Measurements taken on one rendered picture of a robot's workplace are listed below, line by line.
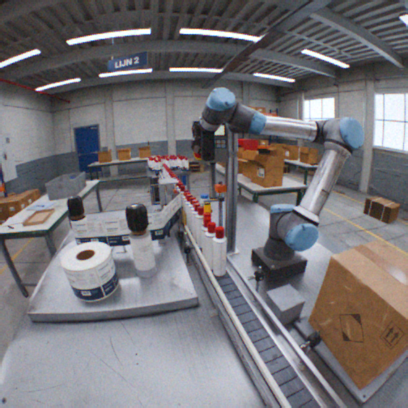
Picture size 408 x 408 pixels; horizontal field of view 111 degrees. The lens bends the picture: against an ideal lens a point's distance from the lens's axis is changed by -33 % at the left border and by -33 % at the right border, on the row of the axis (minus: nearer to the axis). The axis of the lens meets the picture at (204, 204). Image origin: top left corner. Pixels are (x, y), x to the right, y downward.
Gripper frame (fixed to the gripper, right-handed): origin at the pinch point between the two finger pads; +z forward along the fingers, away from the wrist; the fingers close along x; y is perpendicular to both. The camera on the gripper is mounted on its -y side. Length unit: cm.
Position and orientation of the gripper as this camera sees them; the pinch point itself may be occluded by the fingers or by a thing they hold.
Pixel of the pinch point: (197, 153)
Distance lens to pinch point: 89.6
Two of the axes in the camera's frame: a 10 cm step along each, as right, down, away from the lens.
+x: -9.6, 1.2, -2.7
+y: -1.7, -9.7, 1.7
